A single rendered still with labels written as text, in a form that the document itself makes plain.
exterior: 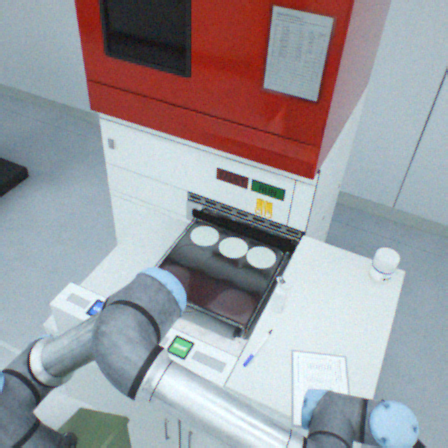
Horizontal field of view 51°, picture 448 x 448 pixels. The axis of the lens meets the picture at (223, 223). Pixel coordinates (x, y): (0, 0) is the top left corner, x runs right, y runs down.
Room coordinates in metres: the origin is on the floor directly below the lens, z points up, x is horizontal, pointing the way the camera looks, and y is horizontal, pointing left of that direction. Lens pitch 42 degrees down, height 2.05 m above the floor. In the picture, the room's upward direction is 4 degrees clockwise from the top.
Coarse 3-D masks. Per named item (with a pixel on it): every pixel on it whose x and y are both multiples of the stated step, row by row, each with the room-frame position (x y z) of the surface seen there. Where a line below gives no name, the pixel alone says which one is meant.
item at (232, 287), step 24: (168, 264) 1.05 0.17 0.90; (192, 264) 1.06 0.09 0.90; (216, 264) 1.06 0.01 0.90; (240, 264) 1.07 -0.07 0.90; (192, 288) 0.95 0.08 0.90; (216, 288) 0.96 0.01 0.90; (240, 288) 0.97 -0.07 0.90; (264, 288) 0.98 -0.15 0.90; (216, 312) 0.87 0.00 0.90; (240, 312) 0.88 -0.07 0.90
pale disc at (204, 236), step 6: (198, 228) 1.23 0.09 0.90; (204, 228) 1.23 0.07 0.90; (210, 228) 1.24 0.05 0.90; (192, 234) 1.20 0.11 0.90; (198, 234) 1.20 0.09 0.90; (204, 234) 1.20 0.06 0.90; (210, 234) 1.21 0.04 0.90; (216, 234) 1.21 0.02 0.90; (192, 240) 1.17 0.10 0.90; (198, 240) 1.17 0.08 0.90; (204, 240) 1.17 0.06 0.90; (210, 240) 1.18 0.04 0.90; (216, 240) 1.18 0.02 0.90
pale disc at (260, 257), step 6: (252, 252) 1.13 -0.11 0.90; (258, 252) 1.13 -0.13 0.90; (264, 252) 1.14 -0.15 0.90; (270, 252) 1.14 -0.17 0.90; (252, 258) 1.10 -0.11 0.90; (258, 258) 1.11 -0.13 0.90; (264, 258) 1.11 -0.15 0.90; (270, 258) 1.11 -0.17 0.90; (252, 264) 1.08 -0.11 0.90; (258, 264) 1.08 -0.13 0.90; (264, 264) 1.08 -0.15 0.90; (270, 264) 1.08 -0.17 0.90
